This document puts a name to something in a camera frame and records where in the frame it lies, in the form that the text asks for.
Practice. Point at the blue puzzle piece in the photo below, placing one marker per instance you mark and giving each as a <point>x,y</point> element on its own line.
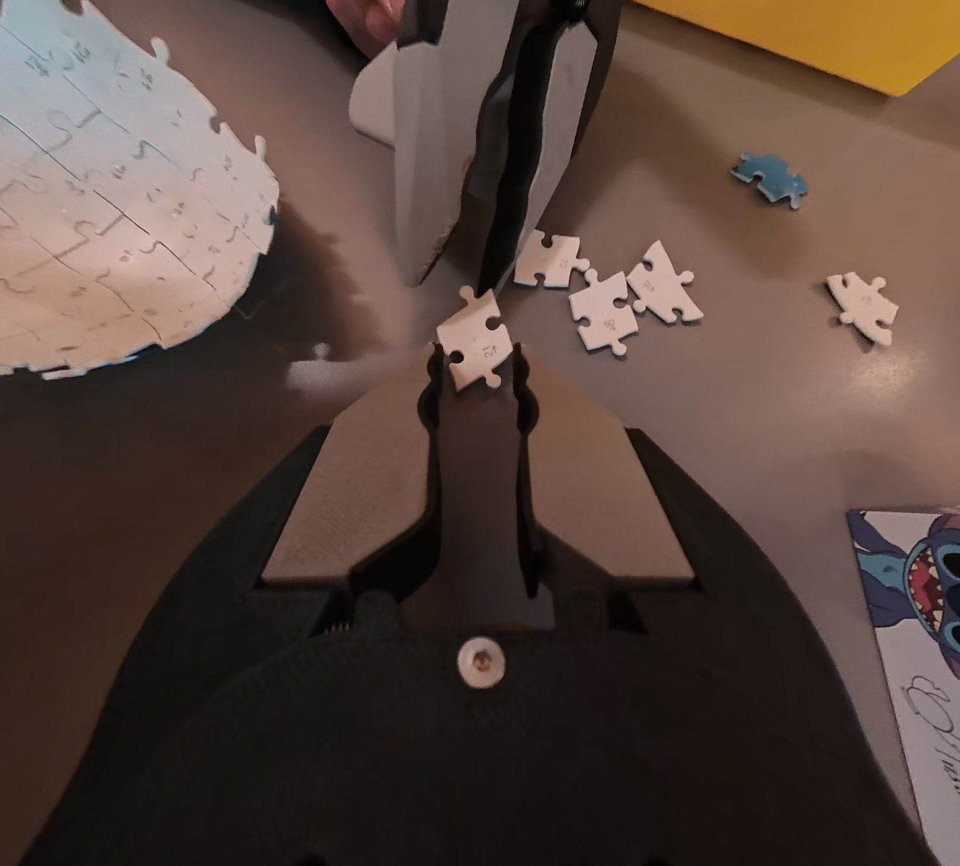
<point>772,177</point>

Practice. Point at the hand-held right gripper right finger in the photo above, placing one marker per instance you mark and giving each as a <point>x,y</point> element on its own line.
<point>607,506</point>

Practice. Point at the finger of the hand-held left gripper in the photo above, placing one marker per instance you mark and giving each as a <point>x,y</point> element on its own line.
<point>465,55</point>
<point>566,115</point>

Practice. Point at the white puzzle piece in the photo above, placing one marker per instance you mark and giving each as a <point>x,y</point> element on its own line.
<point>866,307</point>
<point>480,341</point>
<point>604,314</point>
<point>664,284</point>
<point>547,262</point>

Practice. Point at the partly built puzzle ball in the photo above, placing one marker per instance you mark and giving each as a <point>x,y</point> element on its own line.
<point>112,205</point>

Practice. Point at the blue box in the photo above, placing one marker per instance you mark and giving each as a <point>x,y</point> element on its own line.
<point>915,656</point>

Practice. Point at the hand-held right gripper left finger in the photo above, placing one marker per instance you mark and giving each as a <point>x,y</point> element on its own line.
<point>352,506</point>

